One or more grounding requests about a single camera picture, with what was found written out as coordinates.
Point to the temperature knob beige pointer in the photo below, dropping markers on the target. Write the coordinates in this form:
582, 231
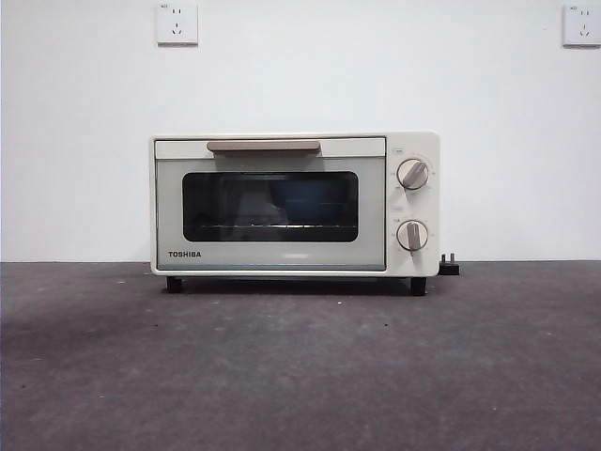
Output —
413, 175

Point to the timer knob beige pointer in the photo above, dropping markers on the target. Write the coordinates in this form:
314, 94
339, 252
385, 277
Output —
412, 235

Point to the cream Toshiba toaster oven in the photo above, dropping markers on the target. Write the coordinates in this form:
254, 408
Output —
425, 206

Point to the blue ribbed bowl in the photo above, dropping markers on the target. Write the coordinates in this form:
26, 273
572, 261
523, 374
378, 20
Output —
300, 199

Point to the white wall socket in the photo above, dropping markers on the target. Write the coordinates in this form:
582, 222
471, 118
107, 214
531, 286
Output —
177, 23
582, 26

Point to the black power plug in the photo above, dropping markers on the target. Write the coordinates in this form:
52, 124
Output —
450, 268

